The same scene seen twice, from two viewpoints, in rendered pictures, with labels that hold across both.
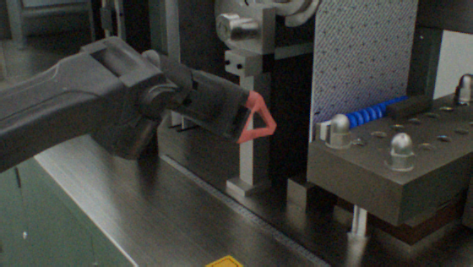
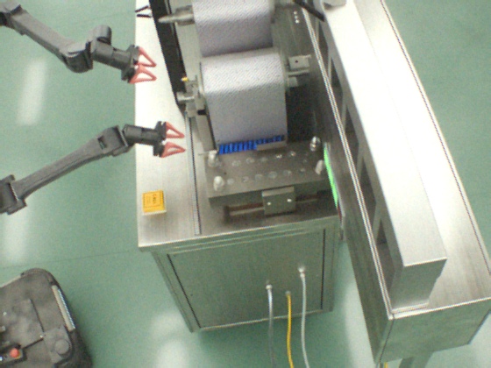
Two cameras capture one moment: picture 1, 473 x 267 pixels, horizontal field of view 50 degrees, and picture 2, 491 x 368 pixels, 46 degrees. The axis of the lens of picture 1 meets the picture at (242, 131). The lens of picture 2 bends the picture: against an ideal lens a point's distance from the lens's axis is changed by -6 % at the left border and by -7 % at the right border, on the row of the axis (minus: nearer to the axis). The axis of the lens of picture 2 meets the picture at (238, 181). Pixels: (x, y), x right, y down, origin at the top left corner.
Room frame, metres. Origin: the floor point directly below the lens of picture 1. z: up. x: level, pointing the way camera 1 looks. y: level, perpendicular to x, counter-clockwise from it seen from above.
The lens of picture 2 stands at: (-0.21, -0.95, 2.57)
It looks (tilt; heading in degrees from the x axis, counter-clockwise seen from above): 55 degrees down; 40
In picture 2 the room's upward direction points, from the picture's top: 10 degrees counter-clockwise
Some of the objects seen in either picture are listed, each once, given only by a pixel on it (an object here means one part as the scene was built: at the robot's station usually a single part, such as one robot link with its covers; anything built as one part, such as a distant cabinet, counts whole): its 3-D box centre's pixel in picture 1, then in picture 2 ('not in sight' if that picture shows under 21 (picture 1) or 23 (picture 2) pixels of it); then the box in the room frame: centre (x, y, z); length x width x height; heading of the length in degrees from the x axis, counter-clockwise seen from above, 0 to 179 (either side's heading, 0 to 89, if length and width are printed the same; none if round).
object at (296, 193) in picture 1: (356, 169); not in sight; (0.80, -0.20, 0.92); 0.28 x 0.04 x 0.04; 128
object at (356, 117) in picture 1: (370, 117); (252, 145); (0.78, -0.21, 1.03); 0.21 x 0.04 x 0.03; 128
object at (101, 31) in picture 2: not in sight; (91, 46); (0.62, 0.19, 1.45); 0.12 x 0.11 x 0.09; 129
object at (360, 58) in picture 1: (366, 63); (249, 123); (0.80, -0.20, 1.11); 0.23 x 0.01 x 0.18; 128
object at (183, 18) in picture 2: not in sight; (186, 16); (0.96, 0.11, 1.33); 0.06 x 0.06 x 0.06; 38
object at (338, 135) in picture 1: (339, 128); (212, 158); (0.66, -0.14, 1.05); 0.04 x 0.04 x 0.04
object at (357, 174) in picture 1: (435, 144); (269, 172); (0.73, -0.30, 1.00); 0.40 x 0.16 x 0.06; 128
